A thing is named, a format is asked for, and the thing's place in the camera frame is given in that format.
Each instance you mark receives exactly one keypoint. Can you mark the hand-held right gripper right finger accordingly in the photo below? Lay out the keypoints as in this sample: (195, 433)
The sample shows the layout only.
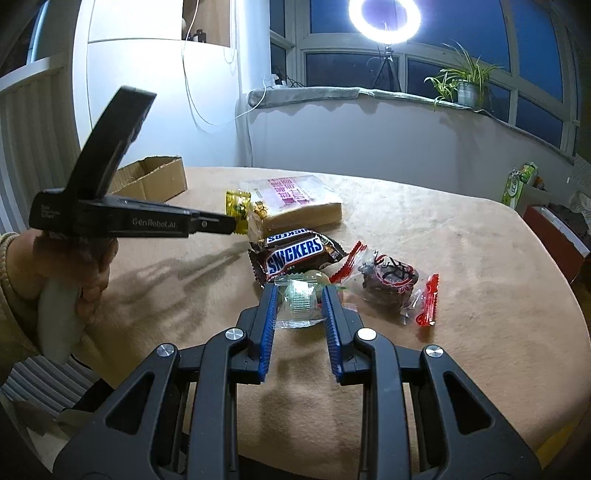
(330, 332)

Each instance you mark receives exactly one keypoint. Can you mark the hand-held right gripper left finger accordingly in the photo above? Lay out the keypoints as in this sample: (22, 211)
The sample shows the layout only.
(269, 323)

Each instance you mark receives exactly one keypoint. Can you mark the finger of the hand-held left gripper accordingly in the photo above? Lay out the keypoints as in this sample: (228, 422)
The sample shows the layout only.
(212, 224)

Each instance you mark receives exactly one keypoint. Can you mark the yellow candy packet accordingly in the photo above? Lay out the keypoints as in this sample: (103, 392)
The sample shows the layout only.
(238, 203)

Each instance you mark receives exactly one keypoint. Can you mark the green candy packet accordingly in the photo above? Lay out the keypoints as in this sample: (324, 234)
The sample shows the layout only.
(300, 300)

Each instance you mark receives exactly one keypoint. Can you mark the pale snack packet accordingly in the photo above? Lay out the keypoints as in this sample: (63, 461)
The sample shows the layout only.
(316, 277)

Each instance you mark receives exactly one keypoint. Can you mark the cardboard box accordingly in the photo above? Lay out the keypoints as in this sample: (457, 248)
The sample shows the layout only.
(157, 180)

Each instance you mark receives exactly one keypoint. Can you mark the brown chocolate bar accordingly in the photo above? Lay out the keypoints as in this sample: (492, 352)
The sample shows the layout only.
(291, 256)
(288, 235)

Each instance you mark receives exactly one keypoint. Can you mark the dark snack packet red ends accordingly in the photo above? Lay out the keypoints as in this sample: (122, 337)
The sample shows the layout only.
(392, 281)

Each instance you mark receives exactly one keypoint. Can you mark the sliced bread packet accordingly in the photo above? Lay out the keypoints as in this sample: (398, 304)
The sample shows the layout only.
(295, 203)

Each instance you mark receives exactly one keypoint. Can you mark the person's left forearm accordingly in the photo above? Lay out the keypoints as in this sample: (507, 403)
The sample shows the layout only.
(11, 286)

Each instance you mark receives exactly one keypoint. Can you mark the person's left hand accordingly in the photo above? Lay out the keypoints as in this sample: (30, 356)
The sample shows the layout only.
(97, 263)

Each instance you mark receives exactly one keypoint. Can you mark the white ribbed radiator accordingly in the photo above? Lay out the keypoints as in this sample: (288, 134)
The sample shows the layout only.
(27, 120)

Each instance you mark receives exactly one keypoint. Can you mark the white charger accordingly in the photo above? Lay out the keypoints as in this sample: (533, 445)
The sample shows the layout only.
(277, 82)

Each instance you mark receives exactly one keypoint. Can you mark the grey windowsill cloth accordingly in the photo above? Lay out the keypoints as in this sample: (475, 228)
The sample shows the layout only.
(300, 94)

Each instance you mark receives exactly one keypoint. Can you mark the white framed window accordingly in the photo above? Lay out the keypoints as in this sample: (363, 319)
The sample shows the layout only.
(332, 69)

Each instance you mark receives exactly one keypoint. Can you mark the green carton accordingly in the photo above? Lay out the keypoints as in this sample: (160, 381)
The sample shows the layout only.
(512, 189)

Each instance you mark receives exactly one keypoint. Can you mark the red cabinet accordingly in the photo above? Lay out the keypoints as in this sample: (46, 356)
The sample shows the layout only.
(554, 230)

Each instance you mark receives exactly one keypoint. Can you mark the potted green plant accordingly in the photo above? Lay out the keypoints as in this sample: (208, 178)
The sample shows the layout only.
(466, 92)

